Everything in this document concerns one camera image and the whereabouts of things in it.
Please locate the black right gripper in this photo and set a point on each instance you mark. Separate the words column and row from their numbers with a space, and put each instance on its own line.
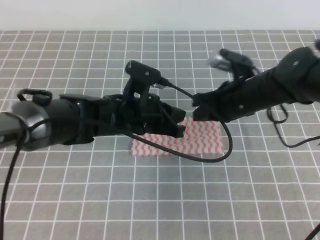
column 231, row 101

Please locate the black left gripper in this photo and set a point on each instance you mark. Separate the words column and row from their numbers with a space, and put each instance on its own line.
column 117, row 114

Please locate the pink white wavy-striped towel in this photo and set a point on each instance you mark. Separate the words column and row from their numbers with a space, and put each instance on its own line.
column 200, row 137

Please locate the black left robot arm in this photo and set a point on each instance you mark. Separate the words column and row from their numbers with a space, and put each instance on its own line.
column 75, row 119

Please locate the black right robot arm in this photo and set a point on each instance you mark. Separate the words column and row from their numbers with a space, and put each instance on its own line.
column 295, row 79

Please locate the grey white-grid tablecloth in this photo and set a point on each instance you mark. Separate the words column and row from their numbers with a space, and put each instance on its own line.
column 99, row 191

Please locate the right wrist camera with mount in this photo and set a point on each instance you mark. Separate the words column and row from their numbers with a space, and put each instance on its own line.
column 240, row 66

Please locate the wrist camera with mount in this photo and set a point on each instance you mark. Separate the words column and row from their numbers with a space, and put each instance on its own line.
column 240, row 66
column 141, row 78

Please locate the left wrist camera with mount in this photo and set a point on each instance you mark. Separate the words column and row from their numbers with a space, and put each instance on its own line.
column 141, row 78

